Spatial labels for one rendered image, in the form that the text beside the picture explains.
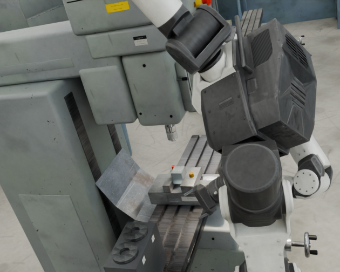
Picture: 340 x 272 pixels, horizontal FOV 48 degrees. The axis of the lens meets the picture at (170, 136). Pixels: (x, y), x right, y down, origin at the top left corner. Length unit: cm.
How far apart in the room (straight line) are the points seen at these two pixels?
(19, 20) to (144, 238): 551
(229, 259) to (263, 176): 110
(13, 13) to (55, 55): 498
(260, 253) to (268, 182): 36
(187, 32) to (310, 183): 58
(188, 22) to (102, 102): 69
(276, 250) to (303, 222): 187
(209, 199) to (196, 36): 68
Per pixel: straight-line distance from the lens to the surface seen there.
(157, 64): 147
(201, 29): 103
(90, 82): 160
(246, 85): 103
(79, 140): 173
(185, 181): 174
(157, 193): 179
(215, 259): 190
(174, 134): 169
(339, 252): 279
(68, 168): 175
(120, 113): 160
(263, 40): 107
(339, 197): 321
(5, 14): 672
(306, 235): 192
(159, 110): 155
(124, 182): 196
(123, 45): 147
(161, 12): 99
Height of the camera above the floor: 199
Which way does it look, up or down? 27 degrees down
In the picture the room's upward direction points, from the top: 14 degrees counter-clockwise
